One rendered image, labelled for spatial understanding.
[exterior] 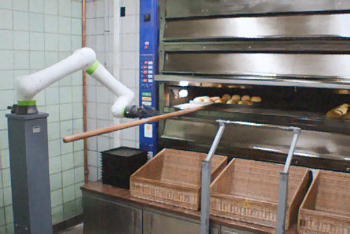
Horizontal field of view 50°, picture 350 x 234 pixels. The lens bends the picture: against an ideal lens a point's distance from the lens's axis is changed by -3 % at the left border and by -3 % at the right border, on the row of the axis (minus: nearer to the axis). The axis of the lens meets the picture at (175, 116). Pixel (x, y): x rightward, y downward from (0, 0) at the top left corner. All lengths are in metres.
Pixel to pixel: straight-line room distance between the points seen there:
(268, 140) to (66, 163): 1.84
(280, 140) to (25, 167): 1.71
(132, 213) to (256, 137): 1.03
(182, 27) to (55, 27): 1.12
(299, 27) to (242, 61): 0.47
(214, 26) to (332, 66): 0.91
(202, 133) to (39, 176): 1.23
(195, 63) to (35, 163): 1.37
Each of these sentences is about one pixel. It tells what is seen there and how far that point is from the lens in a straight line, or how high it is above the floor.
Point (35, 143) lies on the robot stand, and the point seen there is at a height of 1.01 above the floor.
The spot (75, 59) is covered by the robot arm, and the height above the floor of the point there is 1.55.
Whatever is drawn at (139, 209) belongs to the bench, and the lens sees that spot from 2.81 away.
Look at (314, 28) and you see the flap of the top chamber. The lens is 2.70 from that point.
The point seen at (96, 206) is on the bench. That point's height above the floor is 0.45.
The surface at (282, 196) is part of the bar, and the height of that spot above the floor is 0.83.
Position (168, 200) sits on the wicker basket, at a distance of 2.71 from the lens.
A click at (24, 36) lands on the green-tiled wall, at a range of 3.31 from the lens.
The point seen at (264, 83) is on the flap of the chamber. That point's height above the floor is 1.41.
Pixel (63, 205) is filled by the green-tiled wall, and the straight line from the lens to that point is 3.76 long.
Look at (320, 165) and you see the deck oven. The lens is 2.75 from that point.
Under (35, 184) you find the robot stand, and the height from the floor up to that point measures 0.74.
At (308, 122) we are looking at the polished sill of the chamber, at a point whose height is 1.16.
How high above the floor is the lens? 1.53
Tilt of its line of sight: 8 degrees down
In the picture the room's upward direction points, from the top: 1 degrees clockwise
